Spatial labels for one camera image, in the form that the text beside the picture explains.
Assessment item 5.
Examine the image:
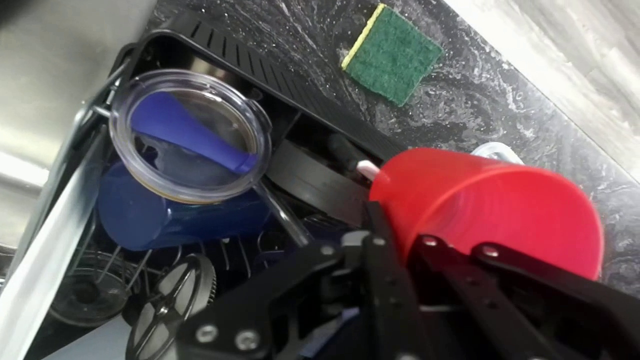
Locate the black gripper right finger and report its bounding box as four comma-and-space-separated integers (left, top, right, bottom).
408, 234, 640, 360

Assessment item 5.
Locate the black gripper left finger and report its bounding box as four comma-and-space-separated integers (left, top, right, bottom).
173, 199, 428, 360

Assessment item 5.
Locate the red plastic cup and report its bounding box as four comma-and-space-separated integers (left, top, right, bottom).
368, 147, 607, 282

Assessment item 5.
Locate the black dish rack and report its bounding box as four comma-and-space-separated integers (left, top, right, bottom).
0, 9, 417, 360

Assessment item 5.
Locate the black round lid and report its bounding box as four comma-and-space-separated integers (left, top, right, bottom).
266, 139, 377, 226

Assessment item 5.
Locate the black round strainer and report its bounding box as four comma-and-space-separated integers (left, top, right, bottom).
127, 253, 220, 360

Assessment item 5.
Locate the dark blue tumbler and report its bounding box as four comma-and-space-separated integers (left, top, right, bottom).
97, 158, 276, 254

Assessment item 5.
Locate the clear lid blue slider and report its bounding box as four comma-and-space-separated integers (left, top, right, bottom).
107, 69, 275, 206

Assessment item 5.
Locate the dark round glass lid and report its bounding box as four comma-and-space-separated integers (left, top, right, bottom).
49, 249, 137, 331

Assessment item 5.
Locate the green yellow sponge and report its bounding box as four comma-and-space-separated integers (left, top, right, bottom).
340, 2, 445, 110

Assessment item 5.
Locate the white square plate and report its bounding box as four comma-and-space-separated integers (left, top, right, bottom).
0, 128, 117, 360

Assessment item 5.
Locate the stainless steel sink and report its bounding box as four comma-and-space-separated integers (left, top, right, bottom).
0, 0, 156, 250

